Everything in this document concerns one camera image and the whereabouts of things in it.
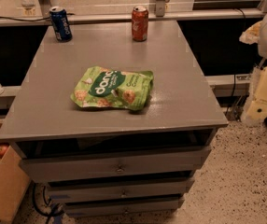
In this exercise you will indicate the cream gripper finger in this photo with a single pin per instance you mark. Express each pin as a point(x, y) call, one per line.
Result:
point(265, 94)

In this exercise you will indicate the green rice chip bag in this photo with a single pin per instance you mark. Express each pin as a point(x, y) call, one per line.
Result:
point(107, 88)

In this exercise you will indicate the top grey drawer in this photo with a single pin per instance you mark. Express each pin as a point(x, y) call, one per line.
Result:
point(139, 162)

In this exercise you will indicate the grey drawer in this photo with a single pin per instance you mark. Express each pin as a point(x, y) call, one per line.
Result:
point(139, 162)
point(121, 190)
point(128, 207)

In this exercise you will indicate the orange soda can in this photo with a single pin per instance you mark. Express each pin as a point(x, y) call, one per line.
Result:
point(139, 23)

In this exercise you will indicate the bottom grey drawer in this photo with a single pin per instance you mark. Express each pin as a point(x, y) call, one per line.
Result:
point(128, 207)

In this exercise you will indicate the grey drawer cabinet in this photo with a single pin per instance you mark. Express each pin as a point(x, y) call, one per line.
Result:
point(44, 122)

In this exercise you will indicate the blue soda can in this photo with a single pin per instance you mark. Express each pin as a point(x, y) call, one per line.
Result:
point(60, 24)

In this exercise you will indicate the middle grey drawer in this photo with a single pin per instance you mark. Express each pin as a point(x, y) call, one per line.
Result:
point(121, 190)

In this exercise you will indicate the red apple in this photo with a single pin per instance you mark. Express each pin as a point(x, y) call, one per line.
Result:
point(3, 150)

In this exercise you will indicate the cardboard box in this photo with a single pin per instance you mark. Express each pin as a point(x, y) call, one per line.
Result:
point(13, 184)

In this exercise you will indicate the metal frame rail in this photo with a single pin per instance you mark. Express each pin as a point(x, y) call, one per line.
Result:
point(210, 14)

